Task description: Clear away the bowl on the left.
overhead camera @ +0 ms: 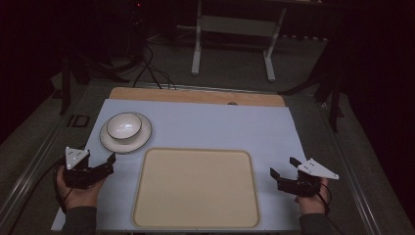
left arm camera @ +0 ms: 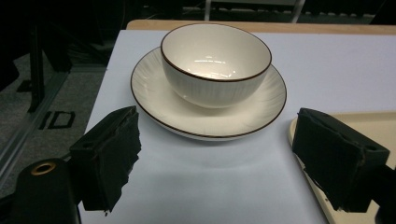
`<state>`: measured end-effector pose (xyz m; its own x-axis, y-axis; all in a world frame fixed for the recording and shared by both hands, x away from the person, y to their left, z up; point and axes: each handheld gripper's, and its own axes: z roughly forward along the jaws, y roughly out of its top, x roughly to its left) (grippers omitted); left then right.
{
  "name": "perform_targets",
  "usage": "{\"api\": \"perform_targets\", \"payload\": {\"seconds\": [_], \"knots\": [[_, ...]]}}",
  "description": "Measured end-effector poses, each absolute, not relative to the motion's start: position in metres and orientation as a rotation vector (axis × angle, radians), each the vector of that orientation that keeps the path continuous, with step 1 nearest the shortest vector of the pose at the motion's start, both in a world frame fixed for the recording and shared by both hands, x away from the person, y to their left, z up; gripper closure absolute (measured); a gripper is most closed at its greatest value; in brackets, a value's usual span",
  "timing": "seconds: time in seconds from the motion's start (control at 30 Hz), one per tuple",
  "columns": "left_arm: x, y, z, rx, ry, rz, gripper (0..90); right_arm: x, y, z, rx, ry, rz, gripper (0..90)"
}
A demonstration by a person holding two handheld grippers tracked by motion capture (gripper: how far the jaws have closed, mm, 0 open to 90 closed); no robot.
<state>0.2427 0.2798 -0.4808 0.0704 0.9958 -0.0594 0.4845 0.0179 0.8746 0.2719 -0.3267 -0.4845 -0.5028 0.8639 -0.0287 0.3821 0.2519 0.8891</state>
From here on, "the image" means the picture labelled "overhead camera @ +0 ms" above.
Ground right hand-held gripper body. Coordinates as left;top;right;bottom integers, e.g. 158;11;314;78
277;158;341;198

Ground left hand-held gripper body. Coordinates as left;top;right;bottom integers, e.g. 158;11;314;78
63;146;110;190

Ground person's right hand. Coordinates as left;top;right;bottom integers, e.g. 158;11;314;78
294;177;330;216

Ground person's left hand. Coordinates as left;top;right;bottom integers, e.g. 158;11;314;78
55;164;108;212

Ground white plate with dark rim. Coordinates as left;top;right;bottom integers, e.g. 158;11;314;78
99;112;153;155

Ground white bowl with dark rim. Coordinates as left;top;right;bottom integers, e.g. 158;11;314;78
106;112;143;141

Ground white table mat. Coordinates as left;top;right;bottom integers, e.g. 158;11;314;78
51;98;308;232

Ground beige tray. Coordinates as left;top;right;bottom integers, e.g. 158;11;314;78
131;147;261;230

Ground black metal stand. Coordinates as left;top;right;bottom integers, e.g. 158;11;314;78
278;28;346;133
58;53;131;117

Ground right hand-held gripper cable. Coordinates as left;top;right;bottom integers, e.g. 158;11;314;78
315;181;346;235

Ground hand-held gripper cable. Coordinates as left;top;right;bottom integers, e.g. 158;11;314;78
315;181;346;235
5;156;74;235

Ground left hand-held gripper cable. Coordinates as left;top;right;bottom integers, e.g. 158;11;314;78
5;156;74;235

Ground metal floor rail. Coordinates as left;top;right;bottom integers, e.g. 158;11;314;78
0;125;65;226
317;102;383;235

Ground black square floor bracket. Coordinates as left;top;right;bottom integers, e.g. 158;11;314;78
66;114;91;129

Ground black floor cables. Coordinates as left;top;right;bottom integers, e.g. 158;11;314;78
131;42;178;91

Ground white metal desk frame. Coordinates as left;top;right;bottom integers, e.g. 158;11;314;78
190;0;289;83

